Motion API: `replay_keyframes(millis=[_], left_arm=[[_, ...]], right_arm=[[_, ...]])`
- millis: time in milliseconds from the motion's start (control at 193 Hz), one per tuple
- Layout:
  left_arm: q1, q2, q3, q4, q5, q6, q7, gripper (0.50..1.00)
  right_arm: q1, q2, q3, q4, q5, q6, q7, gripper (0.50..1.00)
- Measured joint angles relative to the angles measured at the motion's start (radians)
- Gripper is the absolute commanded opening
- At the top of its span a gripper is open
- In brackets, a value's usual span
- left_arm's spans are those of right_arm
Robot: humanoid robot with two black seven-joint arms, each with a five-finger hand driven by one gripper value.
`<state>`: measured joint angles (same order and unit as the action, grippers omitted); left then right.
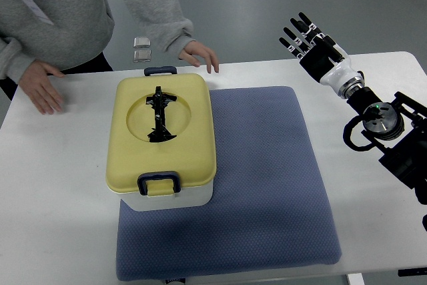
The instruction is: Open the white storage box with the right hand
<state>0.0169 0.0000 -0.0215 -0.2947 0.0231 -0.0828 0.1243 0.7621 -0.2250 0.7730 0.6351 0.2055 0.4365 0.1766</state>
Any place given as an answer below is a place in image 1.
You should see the person's right hand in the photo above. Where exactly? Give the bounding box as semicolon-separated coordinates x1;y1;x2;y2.
17;60;65;115

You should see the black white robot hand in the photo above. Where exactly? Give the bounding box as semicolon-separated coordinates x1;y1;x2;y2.
279;12;365;99

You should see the person's left hand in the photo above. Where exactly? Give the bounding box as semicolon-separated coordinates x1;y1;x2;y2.
178;41;220;73

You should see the yellow box lid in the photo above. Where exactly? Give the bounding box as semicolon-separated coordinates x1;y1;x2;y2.
106;73;217;196

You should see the grey sleeve right forearm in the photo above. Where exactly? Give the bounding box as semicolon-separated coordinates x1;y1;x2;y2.
1;37;35;83

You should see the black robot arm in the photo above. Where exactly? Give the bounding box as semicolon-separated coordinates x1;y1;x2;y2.
343;87;426;205

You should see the grey sleeve left forearm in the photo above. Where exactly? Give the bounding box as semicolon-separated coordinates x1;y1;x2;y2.
124;0;193;57

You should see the white storage box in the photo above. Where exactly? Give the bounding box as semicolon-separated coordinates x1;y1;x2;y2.
116;180;214;212

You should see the upper metal floor plate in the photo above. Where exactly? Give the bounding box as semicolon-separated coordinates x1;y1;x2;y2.
133;37;151;48

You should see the grey sweatshirt torso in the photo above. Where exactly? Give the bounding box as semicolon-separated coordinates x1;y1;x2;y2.
1;0;114;69

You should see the blue padded mat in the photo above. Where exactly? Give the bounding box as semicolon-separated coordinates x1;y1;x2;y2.
116;86;342;281

